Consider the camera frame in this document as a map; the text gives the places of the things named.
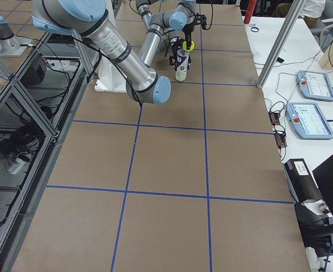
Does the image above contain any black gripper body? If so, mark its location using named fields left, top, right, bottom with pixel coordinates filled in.
left=182, top=13, right=207, bottom=32
left=169, top=39, right=191, bottom=70

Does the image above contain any yellow tennis ball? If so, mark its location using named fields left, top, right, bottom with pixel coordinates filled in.
left=182, top=41, right=195, bottom=52

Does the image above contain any white blue tennis ball can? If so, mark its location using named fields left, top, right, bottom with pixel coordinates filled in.
left=174, top=49, right=189, bottom=82

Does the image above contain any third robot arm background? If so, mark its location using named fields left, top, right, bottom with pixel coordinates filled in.
left=0, top=16, right=31, bottom=57

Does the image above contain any red cylinder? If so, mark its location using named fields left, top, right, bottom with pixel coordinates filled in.
left=244, top=0, right=257, bottom=24

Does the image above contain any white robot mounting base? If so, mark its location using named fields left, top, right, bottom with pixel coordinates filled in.
left=95, top=57, right=126, bottom=93

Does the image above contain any small black square puck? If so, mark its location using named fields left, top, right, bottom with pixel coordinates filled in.
left=276, top=57, right=284, bottom=63

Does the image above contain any orange black adapter box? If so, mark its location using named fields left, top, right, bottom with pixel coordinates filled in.
left=268, top=110, right=281, bottom=126

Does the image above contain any upper teach pendant tablet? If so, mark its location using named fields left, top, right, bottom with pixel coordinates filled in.
left=297, top=70, right=333, bottom=102

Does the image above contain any teach pendant tablet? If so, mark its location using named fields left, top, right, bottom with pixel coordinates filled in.
left=286, top=103, right=333, bottom=140
left=297, top=70, right=333, bottom=102

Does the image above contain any lower teach pendant tablet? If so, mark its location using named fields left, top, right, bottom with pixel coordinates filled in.
left=286, top=103, right=333, bottom=140

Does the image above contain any black box on desk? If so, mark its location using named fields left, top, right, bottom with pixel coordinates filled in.
left=284, top=158, right=322, bottom=203

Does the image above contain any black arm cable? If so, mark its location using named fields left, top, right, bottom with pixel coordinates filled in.
left=70, top=31, right=143, bottom=108

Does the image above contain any aluminium frame post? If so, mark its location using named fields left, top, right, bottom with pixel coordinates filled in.
left=256, top=0, right=306, bottom=89

